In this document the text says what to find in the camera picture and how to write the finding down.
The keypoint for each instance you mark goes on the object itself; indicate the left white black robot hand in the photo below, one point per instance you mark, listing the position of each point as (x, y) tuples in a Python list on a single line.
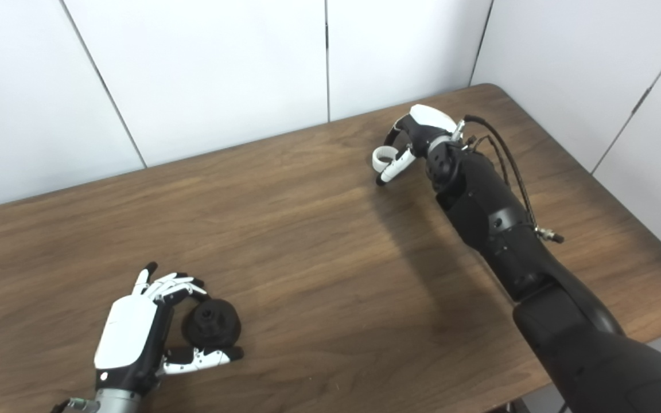
[(127, 332)]

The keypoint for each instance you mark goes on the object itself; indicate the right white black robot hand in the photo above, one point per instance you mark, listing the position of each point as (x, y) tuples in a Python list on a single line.
[(431, 123)]

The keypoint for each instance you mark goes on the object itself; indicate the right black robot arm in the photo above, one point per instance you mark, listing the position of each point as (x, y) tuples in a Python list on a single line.
[(514, 241)]

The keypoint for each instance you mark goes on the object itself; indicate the round black plastic part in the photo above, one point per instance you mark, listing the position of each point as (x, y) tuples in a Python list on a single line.
[(213, 324)]

